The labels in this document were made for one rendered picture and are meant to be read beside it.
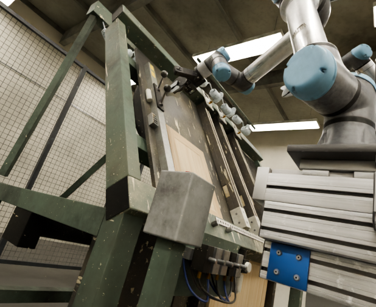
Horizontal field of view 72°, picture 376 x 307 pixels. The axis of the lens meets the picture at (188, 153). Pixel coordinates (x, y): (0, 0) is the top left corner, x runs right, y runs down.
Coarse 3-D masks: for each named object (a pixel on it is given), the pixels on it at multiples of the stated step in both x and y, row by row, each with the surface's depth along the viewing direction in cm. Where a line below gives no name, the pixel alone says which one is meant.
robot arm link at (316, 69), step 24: (288, 0) 80; (312, 0) 77; (288, 24) 77; (312, 24) 69; (312, 48) 59; (336, 48) 63; (288, 72) 63; (312, 72) 57; (336, 72) 57; (312, 96) 60; (336, 96) 60
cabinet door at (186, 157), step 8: (168, 128) 137; (168, 136) 132; (176, 136) 140; (176, 144) 136; (184, 144) 145; (192, 144) 155; (176, 152) 130; (184, 152) 139; (192, 152) 149; (200, 152) 159; (176, 160) 125; (184, 160) 134; (192, 160) 143; (200, 160) 153; (176, 168) 121; (184, 168) 129; (192, 168) 137; (200, 168) 147; (200, 176) 141; (208, 176) 150; (216, 200) 141; (216, 208) 136
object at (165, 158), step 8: (152, 80) 147; (152, 88) 143; (152, 96) 139; (152, 104) 136; (152, 112) 133; (160, 112) 133; (160, 120) 128; (160, 128) 124; (160, 136) 121; (160, 144) 119; (168, 144) 121; (160, 152) 117; (168, 152) 117; (160, 160) 114; (168, 160) 113; (168, 168) 110
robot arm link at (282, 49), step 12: (324, 12) 85; (324, 24) 90; (288, 36) 97; (276, 48) 101; (288, 48) 99; (264, 60) 106; (276, 60) 104; (240, 72) 116; (252, 72) 111; (264, 72) 110; (240, 84) 117; (252, 84) 119
